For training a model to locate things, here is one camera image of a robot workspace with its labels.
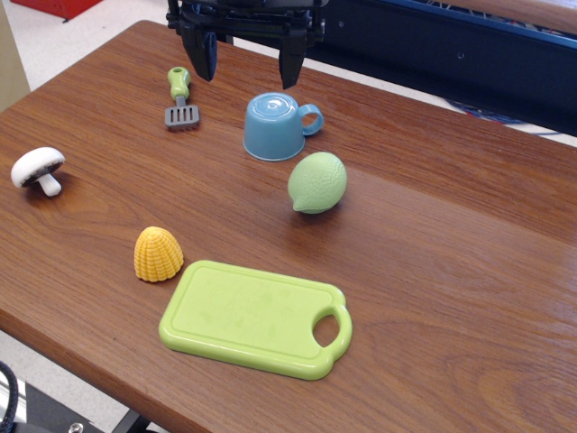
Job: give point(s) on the red box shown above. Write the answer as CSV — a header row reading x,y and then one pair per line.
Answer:
x,y
66,9

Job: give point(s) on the white toy mushroom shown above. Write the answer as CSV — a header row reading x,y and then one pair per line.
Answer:
x,y
37,166

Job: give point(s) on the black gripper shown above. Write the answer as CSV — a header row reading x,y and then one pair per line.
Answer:
x,y
295,23

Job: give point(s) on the green toy lime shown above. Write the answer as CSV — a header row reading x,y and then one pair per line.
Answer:
x,y
317,183

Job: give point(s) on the green handled grey spatula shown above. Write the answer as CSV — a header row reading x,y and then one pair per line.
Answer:
x,y
182,115

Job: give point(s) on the black table leg frame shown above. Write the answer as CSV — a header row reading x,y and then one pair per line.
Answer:
x,y
132,422

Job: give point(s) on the blue upside-down cup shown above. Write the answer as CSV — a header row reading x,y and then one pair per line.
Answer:
x,y
276,126

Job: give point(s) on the wooden rail top right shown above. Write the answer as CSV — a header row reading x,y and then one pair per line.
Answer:
x,y
556,14

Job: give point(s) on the green plastic cutting board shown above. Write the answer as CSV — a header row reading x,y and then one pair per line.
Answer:
x,y
261,320

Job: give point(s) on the dark blue metal rail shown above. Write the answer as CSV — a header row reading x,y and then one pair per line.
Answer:
x,y
507,69

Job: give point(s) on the yellow toy corn piece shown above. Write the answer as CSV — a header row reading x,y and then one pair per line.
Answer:
x,y
157,255

